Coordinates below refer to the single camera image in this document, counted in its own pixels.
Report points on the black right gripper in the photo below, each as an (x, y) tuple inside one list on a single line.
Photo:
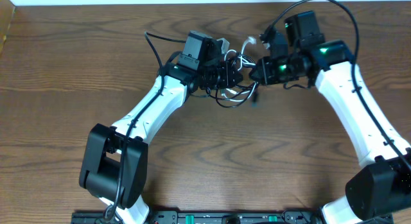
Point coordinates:
[(265, 75)]

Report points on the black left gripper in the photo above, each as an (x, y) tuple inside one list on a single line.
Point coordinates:
[(223, 76)]

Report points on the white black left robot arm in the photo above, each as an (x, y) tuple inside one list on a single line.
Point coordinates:
[(114, 166)]

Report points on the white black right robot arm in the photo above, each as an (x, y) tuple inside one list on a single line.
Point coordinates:
[(382, 186)]

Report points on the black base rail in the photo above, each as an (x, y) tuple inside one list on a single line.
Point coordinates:
[(295, 216)]

